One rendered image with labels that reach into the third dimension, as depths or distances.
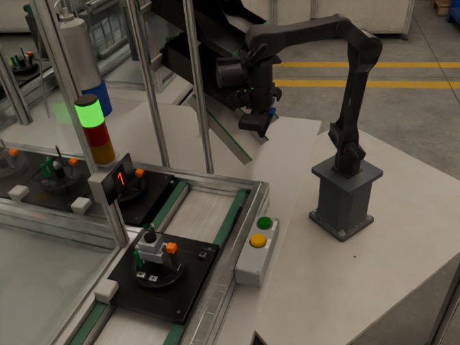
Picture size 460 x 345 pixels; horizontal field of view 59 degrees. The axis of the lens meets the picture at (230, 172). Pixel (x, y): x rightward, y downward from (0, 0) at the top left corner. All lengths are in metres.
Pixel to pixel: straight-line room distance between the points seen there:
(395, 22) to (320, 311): 4.36
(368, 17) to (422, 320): 3.65
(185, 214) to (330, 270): 0.47
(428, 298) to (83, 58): 1.98
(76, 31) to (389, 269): 1.48
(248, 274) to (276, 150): 0.69
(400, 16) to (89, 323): 4.66
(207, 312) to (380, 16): 4.48
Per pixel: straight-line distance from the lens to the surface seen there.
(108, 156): 0.97
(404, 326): 2.20
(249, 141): 1.41
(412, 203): 1.46
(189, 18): 1.16
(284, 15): 5.09
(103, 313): 1.10
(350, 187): 1.16
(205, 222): 1.27
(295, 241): 1.27
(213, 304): 1.02
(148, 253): 1.03
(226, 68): 0.95
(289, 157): 1.60
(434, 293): 2.36
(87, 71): 1.95
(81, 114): 0.92
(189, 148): 1.69
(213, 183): 1.34
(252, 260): 1.09
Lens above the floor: 1.80
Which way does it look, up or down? 38 degrees down
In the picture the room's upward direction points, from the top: 5 degrees counter-clockwise
